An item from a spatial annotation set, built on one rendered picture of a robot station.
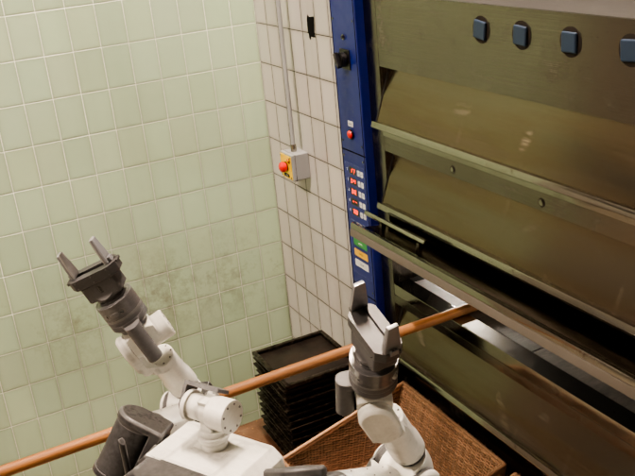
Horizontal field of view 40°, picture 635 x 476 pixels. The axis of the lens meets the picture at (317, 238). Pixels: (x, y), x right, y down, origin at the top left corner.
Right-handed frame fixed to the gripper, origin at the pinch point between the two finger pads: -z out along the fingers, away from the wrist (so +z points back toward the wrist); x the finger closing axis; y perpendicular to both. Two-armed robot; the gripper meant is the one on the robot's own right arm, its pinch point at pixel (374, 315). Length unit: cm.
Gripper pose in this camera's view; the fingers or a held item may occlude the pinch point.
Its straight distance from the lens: 147.1
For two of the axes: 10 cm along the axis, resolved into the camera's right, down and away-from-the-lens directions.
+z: 0.3, 7.1, 7.0
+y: 8.8, -3.5, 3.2
